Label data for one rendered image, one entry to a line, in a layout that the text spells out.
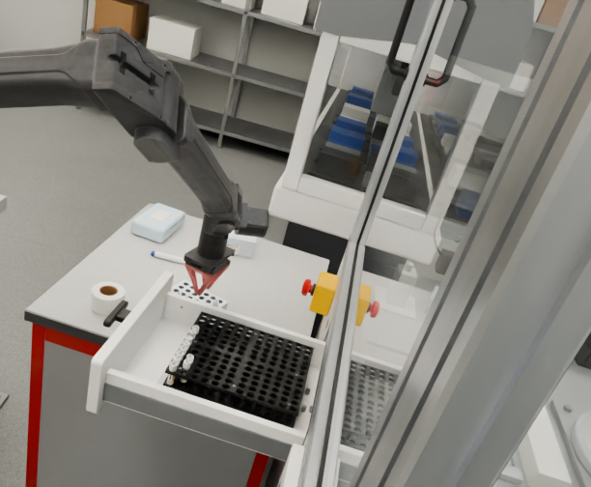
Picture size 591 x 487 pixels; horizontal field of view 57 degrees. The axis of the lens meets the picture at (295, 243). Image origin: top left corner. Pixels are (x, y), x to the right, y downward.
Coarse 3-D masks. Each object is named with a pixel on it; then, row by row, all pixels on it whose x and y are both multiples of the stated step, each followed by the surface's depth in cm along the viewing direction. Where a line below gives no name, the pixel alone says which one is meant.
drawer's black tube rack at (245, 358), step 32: (224, 320) 101; (192, 352) 94; (224, 352) 93; (256, 352) 96; (288, 352) 98; (192, 384) 90; (224, 384) 87; (256, 384) 89; (288, 384) 96; (288, 416) 89
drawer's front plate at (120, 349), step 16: (160, 288) 100; (144, 304) 94; (160, 304) 103; (128, 320) 90; (144, 320) 95; (112, 336) 85; (128, 336) 89; (144, 336) 99; (112, 352) 83; (128, 352) 92; (96, 368) 81; (112, 368) 86; (96, 384) 82; (96, 400) 83
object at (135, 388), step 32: (160, 320) 106; (192, 320) 106; (256, 320) 105; (160, 352) 99; (320, 352) 104; (128, 384) 83; (160, 416) 85; (192, 416) 84; (224, 416) 83; (256, 416) 83; (256, 448) 84; (288, 448) 83
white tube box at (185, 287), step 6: (180, 282) 126; (186, 282) 127; (174, 288) 124; (180, 288) 126; (186, 288) 125; (192, 288) 127; (186, 294) 123; (192, 294) 124; (204, 294) 125; (210, 294) 125; (198, 300) 122; (204, 300) 123; (210, 300) 123; (222, 300) 124; (222, 306) 122
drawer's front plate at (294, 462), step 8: (296, 448) 75; (288, 456) 78; (296, 456) 74; (288, 464) 73; (296, 464) 73; (288, 472) 72; (296, 472) 72; (280, 480) 78; (288, 480) 70; (296, 480) 71
